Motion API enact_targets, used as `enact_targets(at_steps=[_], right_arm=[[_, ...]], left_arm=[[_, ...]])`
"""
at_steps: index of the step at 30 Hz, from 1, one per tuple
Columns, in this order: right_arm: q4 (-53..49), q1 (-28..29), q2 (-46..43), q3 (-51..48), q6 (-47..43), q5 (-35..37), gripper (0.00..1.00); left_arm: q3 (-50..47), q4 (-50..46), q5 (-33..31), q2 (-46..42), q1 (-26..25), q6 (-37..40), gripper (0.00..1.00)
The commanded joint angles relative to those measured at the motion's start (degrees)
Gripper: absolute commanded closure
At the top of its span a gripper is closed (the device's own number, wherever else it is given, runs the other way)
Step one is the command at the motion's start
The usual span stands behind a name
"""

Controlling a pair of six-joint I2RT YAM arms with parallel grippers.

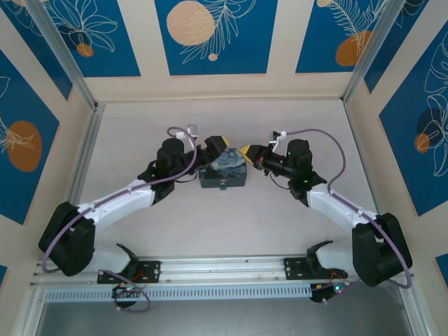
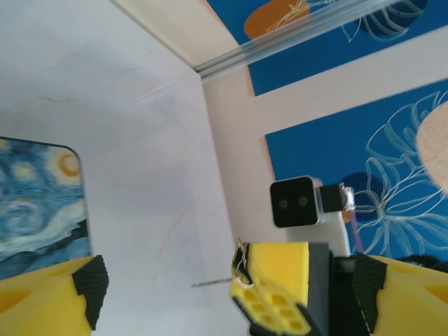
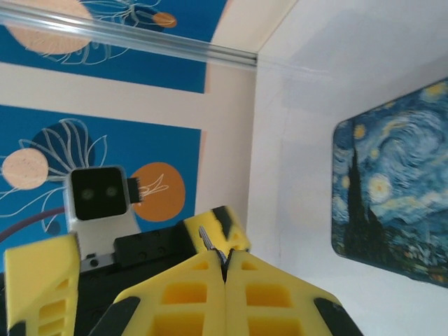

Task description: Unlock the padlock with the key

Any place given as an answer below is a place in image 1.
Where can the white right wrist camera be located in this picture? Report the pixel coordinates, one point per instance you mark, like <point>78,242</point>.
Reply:
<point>278,140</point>

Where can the blue floral wall poster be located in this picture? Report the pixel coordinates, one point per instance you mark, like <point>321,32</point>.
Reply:
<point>336,38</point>
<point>105,42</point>
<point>413,140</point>
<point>28,147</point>
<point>224,38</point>
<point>31,42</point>
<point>409,42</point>

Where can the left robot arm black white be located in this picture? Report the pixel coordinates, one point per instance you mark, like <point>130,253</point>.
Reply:
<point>115,206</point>

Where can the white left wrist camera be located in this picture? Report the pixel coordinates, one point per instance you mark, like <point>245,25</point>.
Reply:
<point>192,131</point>

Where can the aluminium side rail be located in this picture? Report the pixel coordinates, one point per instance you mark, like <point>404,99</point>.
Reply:
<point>89,147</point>
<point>360,147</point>

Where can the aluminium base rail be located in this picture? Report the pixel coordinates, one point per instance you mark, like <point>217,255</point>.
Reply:
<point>217,267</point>

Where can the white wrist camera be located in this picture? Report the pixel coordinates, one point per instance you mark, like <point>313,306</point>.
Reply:
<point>278,140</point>
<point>192,131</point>

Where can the small green circuit board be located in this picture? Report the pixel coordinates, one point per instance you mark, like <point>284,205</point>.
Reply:
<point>127,290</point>
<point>332,290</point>

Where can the starry night tin box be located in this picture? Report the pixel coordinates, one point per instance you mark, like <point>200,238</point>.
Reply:
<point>227,166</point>

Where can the aluminium frame post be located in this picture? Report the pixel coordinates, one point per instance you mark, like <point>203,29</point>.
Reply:
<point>372,45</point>
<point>59,45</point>

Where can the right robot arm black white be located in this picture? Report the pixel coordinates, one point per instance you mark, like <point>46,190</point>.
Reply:
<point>336,206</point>

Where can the grey metal sheet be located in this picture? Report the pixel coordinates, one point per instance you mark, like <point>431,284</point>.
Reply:
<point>224,318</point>

